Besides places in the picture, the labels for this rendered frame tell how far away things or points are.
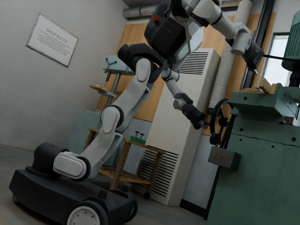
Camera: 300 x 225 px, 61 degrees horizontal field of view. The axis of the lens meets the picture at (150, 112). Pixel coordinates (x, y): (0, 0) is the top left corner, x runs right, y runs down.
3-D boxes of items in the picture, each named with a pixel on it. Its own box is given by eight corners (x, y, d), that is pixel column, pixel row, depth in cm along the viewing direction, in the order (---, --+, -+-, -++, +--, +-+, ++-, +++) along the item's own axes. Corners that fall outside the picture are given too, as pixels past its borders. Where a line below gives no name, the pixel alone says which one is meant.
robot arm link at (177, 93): (179, 110, 169) (170, 96, 176) (189, 110, 173) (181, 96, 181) (183, 104, 164) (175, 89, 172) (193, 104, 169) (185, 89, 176)
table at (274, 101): (255, 131, 170) (257, 122, 171) (306, 140, 149) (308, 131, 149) (211, 100, 128) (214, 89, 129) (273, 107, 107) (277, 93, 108)
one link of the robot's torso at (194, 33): (130, 24, 143) (173, -22, 143) (144, 50, 176) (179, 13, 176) (168, 54, 134) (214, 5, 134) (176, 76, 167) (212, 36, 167)
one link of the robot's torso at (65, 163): (49, 171, 143) (57, 149, 145) (67, 171, 162) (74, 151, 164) (80, 184, 138) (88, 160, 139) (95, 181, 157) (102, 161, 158)
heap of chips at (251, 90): (241, 98, 129) (243, 91, 129) (269, 101, 119) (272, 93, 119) (234, 91, 123) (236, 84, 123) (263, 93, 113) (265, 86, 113)
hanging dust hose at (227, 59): (208, 115, 294) (239, 8, 312) (222, 118, 283) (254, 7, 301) (202, 111, 281) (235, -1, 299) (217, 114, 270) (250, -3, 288)
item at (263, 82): (295, 126, 149) (297, 120, 150) (299, 127, 148) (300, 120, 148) (257, 86, 106) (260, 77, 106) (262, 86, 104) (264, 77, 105)
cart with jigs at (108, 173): (113, 182, 300) (131, 131, 308) (151, 200, 265) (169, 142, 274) (69, 177, 248) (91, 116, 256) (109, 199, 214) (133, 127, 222)
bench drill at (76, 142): (85, 164, 364) (120, 64, 385) (114, 178, 326) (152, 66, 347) (57, 160, 327) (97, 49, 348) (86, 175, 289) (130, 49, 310)
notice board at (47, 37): (67, 67, 364) (78, 38, 371) (68, 67, 364) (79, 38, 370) (25, 45, 315) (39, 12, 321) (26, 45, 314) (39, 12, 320)
